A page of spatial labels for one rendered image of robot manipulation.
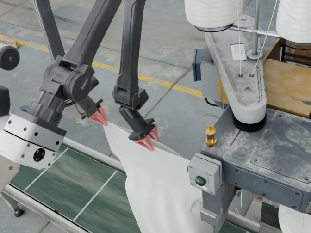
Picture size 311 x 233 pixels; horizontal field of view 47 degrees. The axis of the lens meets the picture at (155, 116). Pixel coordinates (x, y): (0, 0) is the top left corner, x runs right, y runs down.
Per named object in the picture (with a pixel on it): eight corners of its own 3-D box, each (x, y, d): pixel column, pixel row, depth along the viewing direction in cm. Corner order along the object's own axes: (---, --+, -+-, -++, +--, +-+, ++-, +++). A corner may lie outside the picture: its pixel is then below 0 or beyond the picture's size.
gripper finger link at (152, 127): (166, 139, 134) (153, 120, 131) (157, 152, 130) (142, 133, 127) (154, 141, 139) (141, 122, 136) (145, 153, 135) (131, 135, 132)
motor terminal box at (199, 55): (193, 87, 136) (191, 62, 128) (194, 72, 144) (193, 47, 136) (214, 87, 135) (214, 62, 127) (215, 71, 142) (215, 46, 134)
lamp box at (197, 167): (189, 185, 97) (187, 163, 91) (197, 173, 100) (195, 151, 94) (214, 195, 94) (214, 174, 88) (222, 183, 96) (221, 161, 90)
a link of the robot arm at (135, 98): (111, 90, 123) (132, 97, 119) (129, 72, 130) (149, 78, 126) (115, 115, 131) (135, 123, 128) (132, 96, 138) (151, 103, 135)
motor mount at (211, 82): (200, 99, 136) (198, 64, 126) (208, 89, 140) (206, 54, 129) (273, 120, 123) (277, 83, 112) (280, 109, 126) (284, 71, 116)
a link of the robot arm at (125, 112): (113, 109, 127) (123, 107, 123) (124, 98, 132) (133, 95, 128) (124, 124, 130) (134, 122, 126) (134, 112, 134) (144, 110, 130)
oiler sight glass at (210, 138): (204, 141, 93) (203, 132, 91) (208, 135, 95) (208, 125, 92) (213, 144, 92) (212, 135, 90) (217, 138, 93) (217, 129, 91)
